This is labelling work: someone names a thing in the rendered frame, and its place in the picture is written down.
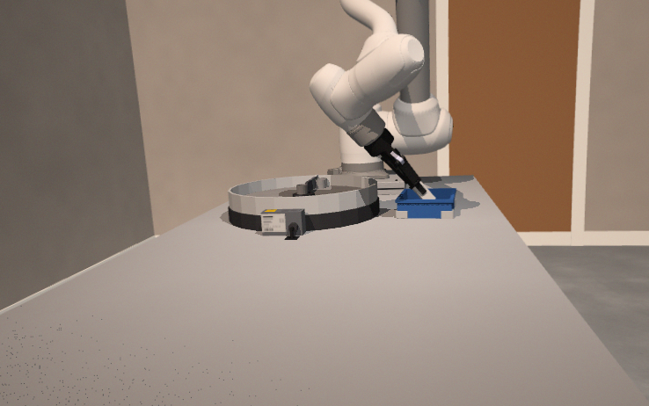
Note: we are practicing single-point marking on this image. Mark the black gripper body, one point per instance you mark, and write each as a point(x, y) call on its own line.
point(382, 144)

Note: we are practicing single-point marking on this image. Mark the blue plastic crate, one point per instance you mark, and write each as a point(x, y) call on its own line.
point(410, 205)

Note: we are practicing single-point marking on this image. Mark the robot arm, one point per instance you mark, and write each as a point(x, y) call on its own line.
point(386, 65)

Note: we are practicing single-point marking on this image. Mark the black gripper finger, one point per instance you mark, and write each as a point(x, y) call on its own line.
point(407, 171)
point(396, 171)

